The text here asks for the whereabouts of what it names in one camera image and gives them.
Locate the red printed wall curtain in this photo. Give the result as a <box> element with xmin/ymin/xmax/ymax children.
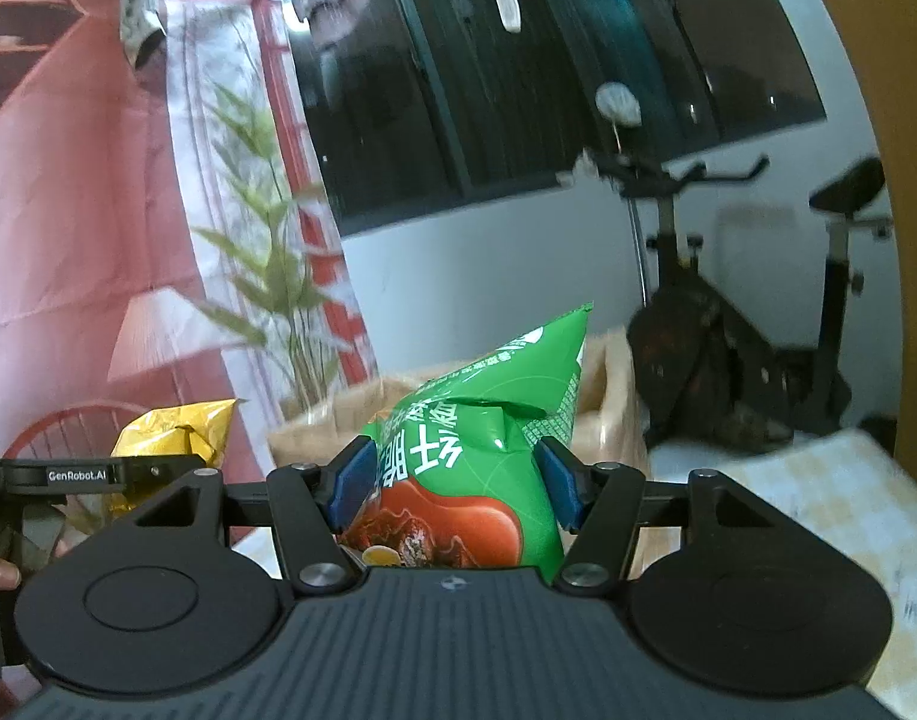
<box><xmin>0</xmin><ymin>0</ymin><xmax>382</xmax><ymax>691</ymax></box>

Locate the yellow checkered tablecloth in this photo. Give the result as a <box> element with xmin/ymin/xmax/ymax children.
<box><xmin>232</xmin><ymin>429</ymin><xmax>917</xmax><ymax>720</ymax></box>

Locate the left hand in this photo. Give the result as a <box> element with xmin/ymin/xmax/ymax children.
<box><xmin>0</xmin><ymin>509</ymin><xmax>66</xmax><ymax>681</ymax></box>

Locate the yellow snack bag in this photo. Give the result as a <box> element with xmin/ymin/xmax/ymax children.
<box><xmin>112</xmin><ymin>398</ymin><xmax>237</xmax><ymax>470</ymax></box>

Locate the crumpled white cloth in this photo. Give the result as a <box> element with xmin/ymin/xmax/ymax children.
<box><xmin>556</xmin><ymin>149</ymin><xmax>600</xmax><ymax>187</ymax></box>

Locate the dark window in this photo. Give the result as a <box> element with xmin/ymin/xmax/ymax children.
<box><xmin>292</xmin><ymin>0</ymin><xmax>824</xmax><ymax>234</ymax></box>

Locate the cardboard box with plastic liner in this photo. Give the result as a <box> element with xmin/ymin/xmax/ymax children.
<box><xmin>268</xmin><ymin>328</ymin><xmax>647</xmax><ymax>470</ymax></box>

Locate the green snack bag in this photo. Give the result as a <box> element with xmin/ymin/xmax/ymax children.
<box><xmin>339</xmin><ymin>304</ymin><xmax>591</xmax><ymax>580</ymax></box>

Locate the white plastic bag on pole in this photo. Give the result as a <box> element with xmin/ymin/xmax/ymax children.
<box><xmin>595</xmin><ymin>83</ymin><xmax>642</xmax><ymax>128</ymax></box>

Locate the black exercise bike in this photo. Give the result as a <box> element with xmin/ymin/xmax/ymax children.
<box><xmin>590</xmin><ymin>153</ymin><xmax>892</xmax><ymax>454</ymax></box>

